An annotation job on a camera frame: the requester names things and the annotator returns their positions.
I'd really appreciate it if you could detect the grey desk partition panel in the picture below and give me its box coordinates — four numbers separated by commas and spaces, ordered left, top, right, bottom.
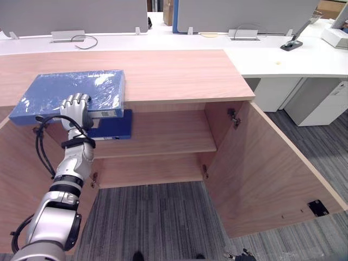
0, 0, 150, 38

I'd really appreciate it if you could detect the black elbow cable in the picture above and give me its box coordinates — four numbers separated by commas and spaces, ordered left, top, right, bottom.
10, 214, 35, 255

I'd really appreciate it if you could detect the tall brown cardboard box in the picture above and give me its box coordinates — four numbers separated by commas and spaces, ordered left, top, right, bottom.
163, 0, 175, 27

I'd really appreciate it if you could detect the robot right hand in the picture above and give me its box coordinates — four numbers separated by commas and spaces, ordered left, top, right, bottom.
223, 247, 257, 261

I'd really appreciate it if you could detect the grey computer monitor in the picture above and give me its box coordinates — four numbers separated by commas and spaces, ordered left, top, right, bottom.
331, 2, 348, 30

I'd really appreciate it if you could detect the dark blue folder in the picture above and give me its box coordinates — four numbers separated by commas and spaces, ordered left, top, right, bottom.
86, 109, 133, 141

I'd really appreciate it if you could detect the white box device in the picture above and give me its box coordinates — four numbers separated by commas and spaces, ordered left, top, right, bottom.
321, 26, 348, 50

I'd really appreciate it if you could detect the black door latch plate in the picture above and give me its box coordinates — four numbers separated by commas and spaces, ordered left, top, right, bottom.
307, 200, 330, 218

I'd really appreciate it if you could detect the white office desk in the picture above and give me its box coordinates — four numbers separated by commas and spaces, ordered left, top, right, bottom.
0, 12, 348, 79

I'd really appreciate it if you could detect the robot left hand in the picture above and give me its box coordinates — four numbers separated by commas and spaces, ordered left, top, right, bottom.
59, 92, 94, 142

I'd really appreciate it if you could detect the grey loose desk cable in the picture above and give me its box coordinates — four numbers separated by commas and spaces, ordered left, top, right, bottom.
70, 35, 99, 51

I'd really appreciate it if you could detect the white desk leg panel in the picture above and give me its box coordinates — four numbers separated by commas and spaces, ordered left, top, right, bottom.
253, 77, 303, 113

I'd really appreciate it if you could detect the wooden office cabinet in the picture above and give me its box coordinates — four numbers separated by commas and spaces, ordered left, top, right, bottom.
0, 49, 256, 190

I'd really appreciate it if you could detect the wooden cabinet door with latch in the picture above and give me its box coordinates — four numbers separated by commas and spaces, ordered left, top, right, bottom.
203, 100, 348, 239

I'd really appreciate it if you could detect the light blue folder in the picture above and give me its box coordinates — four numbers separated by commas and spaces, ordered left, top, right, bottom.
8, 70, 127, 127

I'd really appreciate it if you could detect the white pedestal drawer unit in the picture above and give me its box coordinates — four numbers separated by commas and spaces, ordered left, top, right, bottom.
283, 78, 348, 127

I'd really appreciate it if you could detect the silver desk cable box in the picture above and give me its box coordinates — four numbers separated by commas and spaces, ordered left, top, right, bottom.
50, 30, 86, 44
228, 28, 261, 42

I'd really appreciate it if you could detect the grey partition panel blue edge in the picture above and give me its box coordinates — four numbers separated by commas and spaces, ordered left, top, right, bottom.
172, 0, 320, 35

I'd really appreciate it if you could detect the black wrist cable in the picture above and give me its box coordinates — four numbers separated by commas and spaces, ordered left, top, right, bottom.
34, 115, 92, 180

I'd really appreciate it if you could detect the wooden cabinet shelf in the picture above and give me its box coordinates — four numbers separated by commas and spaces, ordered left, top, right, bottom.
94, 110, 218, 160

